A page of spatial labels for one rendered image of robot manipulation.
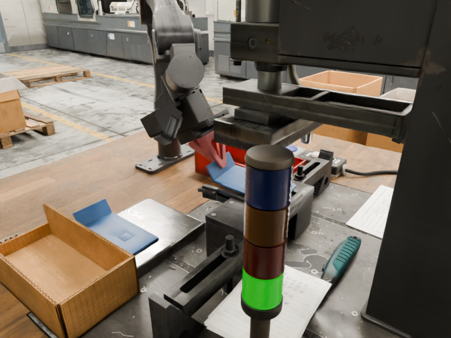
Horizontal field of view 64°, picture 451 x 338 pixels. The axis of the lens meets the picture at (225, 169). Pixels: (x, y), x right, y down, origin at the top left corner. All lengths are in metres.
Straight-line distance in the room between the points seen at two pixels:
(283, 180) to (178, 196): 0.57
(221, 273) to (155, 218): 0.25
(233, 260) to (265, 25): 0.32
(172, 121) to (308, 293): 0.34
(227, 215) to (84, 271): 0.25
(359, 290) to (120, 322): 0.36
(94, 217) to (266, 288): 0.47
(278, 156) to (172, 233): 0.42
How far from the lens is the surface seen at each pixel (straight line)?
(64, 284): 0.63
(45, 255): 0.71
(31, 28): 12.06
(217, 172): 0.68
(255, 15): 0.52
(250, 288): 0.34
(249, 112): 0.53
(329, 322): 0.56
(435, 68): 0.42
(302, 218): 0.69
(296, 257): 0.65
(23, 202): 0.91
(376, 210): 0.83
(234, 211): 0.60
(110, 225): 0.71
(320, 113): 0.49
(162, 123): 0.60
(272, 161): 0.26
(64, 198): 0.88
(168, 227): 0.68
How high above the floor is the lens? 1.30
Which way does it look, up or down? 25 degrees down
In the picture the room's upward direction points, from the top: straight up
